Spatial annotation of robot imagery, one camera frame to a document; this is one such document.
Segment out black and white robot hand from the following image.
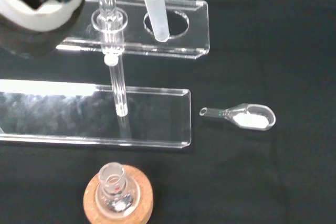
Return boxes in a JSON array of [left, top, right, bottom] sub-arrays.
[[0, 0, 96, 58]]

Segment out clear acrylic funnel stand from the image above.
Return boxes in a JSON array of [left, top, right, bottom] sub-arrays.
[[0, 0, 211, 150]]

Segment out glass round-bottom flask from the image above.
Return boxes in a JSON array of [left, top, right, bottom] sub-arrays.
[[95, 163, 141, 218]]

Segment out glass weighing funnel with powder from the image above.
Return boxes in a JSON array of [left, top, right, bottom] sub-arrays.
[[198, 103, 277, 131]]

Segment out black cloth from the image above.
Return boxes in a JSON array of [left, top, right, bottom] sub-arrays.
[[0, 0, 336, 224]]

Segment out cork ring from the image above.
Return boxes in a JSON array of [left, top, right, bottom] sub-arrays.
[[83, 164, 154, 224]]

